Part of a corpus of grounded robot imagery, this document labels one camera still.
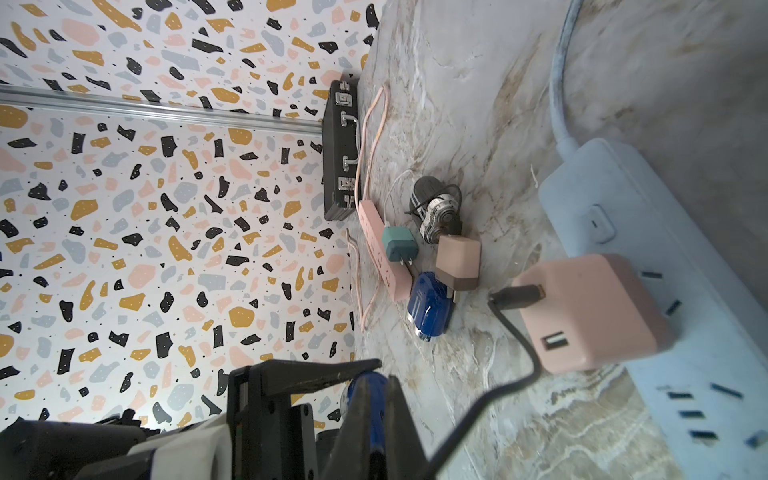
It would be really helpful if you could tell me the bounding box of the white charging cable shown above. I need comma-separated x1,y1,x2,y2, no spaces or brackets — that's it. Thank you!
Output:
383,170,415,226

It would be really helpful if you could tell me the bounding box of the pink plug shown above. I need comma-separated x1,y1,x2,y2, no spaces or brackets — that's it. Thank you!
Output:
435,235,482,291
512,254,676,374

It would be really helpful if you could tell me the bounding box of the black shaver cable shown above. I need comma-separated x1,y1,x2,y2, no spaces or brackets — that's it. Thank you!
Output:
413,284,547,480

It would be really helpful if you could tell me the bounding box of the white power strip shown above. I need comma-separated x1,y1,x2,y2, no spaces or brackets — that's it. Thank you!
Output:
539,138,767,479

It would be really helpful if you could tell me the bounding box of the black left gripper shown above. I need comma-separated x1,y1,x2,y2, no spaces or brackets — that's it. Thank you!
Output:
226,359,382,479

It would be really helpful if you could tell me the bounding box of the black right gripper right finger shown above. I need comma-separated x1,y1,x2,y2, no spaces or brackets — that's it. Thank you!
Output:
383,376,428,479

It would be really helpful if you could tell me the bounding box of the pink power strip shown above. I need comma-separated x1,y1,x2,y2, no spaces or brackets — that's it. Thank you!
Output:
358,200,413,302

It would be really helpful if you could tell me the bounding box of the green charger plug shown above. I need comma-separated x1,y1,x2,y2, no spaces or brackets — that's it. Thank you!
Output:
381,226,419,264

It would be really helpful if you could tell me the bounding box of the aluminium corner post left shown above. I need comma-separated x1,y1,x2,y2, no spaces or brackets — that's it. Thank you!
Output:
1,85,321,137

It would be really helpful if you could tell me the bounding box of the black briefcase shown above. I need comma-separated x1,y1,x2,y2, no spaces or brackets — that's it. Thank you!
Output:
321,80,362,221

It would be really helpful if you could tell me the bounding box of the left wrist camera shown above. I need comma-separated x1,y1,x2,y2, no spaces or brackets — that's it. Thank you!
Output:
76,414,233,480

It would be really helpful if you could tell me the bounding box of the white power strip cable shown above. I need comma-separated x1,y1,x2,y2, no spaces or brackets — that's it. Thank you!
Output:
548,0,586,160

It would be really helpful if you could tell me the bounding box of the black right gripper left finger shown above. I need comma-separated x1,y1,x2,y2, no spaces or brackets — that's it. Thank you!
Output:
320,374,372,480

